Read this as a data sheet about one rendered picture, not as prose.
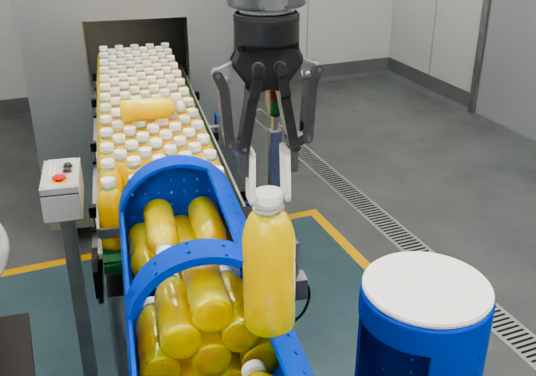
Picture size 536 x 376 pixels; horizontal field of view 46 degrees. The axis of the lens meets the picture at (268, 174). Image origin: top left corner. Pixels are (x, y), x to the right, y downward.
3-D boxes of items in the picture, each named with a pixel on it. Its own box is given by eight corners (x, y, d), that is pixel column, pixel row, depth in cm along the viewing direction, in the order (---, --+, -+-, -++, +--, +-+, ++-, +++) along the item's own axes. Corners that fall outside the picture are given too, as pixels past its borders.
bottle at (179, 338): (194, 363, 110) (181, 300, 126) (208, 330, 108) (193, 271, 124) (155, 356, 107) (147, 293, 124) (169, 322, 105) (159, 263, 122)
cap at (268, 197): (286, 210, 80) (286, 197, 79) (256, 213, 79) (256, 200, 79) (279, 196, 84) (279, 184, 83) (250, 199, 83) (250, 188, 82)
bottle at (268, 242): (300, 334, 86) (301, 212, 79) (250, 342, 85) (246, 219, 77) (288, 304, 93) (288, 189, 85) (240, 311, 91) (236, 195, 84)
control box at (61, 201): (44, 223, 168) (37, 188, 164) (49, 191, 186) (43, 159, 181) (83, 219, 170) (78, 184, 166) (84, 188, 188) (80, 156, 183)
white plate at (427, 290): (393, 238, 154) (393, 243, 155) (339, 294, 133) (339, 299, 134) (510, 275, 140) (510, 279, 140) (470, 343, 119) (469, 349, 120)
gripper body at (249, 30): (234, 16, 67) (237, 100, 71) (312, 12, 69) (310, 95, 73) (223, 5, 74) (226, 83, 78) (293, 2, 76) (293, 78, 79)
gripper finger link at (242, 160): (249, 138, 76) (224, 140, 76) (249, 177, 78) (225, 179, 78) (246, 134, 78) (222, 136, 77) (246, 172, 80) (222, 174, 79)
